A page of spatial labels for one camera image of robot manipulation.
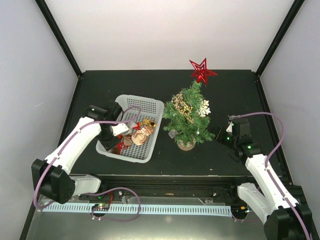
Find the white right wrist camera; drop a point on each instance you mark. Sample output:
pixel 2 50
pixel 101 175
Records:
pixel 230 125

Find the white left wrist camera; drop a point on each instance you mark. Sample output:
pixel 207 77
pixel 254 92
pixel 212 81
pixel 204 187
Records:
pixel 120 129

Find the red star ornament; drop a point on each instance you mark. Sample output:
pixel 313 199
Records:
pixel 201 71

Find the white string lights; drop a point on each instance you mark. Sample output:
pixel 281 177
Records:
pixel 173 133

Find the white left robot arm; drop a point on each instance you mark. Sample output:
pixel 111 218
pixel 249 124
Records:
pixel 51 176

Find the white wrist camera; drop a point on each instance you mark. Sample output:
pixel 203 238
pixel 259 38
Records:
pixel 230 125
pixel 120 129

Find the wooden santa ornament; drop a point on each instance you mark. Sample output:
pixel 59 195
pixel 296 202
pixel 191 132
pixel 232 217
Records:
pixel 141 136

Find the small green christmas tree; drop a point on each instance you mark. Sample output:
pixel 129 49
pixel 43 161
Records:
pixel 189 134

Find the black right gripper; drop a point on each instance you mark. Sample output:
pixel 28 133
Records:
pixel 218 138

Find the white slotted cable duct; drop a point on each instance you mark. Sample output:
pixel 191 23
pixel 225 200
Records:
pixel 143 209

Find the white perforated plastic basket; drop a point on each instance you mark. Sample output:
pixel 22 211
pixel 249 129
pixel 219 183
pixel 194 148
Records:
pixel 143 113

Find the gold merry christmas sign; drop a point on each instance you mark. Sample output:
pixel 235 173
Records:
pixel 182 107

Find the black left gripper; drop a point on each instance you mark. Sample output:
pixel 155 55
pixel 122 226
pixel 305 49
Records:
pixel 109 144

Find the brown pine cone ornament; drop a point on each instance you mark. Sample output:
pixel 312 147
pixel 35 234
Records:
pixel 115 150

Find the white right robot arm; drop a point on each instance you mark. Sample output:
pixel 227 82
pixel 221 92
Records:
pixel 283 217

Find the white snowflake ornament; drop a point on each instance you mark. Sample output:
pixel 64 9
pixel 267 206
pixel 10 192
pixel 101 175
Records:
pixel 204 109

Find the gold bell ornament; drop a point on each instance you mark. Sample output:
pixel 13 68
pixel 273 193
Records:
pixel 148 122

